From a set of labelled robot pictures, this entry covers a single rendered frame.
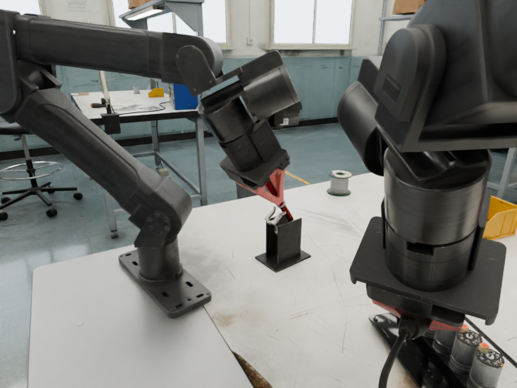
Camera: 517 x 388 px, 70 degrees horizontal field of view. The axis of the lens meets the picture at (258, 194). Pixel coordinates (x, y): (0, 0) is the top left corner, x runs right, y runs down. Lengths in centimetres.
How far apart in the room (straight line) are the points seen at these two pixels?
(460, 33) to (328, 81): 578
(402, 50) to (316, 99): 567
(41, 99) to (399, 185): 46
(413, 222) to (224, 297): 38
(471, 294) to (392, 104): 16
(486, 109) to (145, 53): 39
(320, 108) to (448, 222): 570
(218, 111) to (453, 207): 32
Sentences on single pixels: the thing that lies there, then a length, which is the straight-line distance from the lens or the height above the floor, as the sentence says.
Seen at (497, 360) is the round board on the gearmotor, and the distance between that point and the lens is 46.
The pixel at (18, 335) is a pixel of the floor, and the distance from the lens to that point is 190.
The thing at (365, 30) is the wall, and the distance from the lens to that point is 639.
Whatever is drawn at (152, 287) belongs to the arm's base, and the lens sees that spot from 60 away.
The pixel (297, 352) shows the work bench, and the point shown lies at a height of 75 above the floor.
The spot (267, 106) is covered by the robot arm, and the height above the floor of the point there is 103.
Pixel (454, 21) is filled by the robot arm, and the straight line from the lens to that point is 19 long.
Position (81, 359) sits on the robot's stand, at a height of 75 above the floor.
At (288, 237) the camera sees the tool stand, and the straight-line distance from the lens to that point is 63.
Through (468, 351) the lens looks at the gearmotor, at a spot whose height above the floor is 80.
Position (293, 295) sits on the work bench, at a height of 75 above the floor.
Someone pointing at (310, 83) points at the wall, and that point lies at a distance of 575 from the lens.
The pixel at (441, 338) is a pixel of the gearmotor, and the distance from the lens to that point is 49.
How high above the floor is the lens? 109
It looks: 21 degrees down
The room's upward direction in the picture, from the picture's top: straight up
